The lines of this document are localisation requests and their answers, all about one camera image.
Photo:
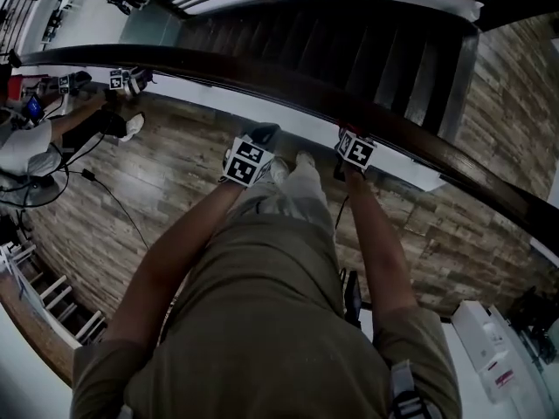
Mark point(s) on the person's white shoe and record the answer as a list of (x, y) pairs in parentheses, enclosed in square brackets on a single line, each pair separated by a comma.
[(305, 159), (279, 170)]

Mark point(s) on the white rack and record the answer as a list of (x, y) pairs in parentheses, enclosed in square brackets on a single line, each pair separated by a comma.
[(57, 295)]

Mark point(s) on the dark wooden railing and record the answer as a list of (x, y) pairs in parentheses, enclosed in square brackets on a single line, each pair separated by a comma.
[(262, 77)]

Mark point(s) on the person's right forearm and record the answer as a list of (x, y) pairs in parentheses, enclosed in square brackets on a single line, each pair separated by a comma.
[(375, 242)]

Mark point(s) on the red box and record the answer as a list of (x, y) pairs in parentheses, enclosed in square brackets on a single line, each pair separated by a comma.
[(14, 87)]

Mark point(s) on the person's khaki shirt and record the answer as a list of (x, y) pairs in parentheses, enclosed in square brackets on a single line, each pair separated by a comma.
[(262, 343)]

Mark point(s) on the black waist device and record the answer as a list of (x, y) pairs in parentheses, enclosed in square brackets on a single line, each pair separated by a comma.
[(353, 295)]

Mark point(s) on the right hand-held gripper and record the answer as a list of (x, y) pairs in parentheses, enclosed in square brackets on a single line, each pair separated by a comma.
[(356, 151)]

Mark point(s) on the person's left forearm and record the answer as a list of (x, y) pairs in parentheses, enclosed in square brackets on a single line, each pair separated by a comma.
[(174, 256)]

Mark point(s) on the tablet with blue screen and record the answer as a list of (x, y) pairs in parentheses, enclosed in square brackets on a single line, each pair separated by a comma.
[(34, 107)]

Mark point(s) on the white appliance with red label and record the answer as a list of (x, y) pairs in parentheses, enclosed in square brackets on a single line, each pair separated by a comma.
[(485, 343)]

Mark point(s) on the dark wooden staircase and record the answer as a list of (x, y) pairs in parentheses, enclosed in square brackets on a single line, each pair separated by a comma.
[(349, 55)]

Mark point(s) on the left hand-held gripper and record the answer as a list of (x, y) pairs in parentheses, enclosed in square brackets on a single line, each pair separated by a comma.
[(244, 164)]

